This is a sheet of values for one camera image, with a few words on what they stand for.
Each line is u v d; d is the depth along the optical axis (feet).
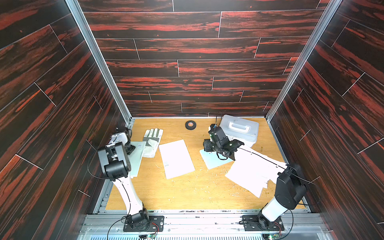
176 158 3.25
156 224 2.41
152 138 3.53
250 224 2.40
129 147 2.82
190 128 3.77
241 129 3.21
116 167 1.91
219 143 2.10
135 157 3.25
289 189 1.41
